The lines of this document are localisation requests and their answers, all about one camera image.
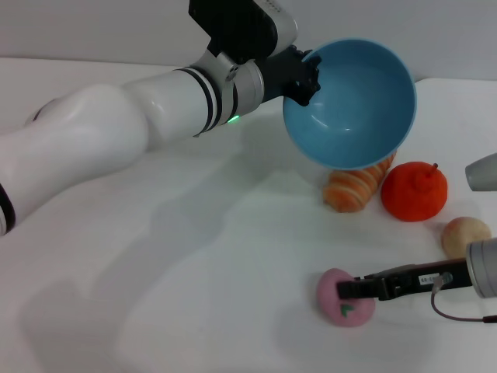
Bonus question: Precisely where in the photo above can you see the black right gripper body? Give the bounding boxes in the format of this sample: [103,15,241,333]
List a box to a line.
[378,259,473,302]

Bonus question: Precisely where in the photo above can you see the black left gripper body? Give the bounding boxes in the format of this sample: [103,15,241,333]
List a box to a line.
[260,45,308,103]

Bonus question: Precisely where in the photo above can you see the pink toy peach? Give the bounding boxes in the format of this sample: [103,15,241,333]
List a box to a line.
[316,267,376,328]

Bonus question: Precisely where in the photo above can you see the blue bowl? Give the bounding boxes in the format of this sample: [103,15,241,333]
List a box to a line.
[282,37,418,171]

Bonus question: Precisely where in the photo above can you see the beige round toy fruit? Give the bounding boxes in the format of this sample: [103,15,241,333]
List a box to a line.
[441,216,492,260]

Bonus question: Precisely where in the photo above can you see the red-orange toy persimmon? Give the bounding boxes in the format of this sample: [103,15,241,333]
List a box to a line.
[381,161,449,222]

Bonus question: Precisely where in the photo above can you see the orange striped toy bread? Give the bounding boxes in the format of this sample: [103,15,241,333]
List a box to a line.
[322,151,397,214]

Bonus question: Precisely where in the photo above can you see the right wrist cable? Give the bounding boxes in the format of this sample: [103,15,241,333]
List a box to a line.
[430,274,497,324]

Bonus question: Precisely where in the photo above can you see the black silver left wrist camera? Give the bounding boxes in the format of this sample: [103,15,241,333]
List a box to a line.
[189,0,299,65]

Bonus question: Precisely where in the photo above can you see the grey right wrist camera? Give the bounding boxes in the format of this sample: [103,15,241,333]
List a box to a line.
[464,153,497,191]

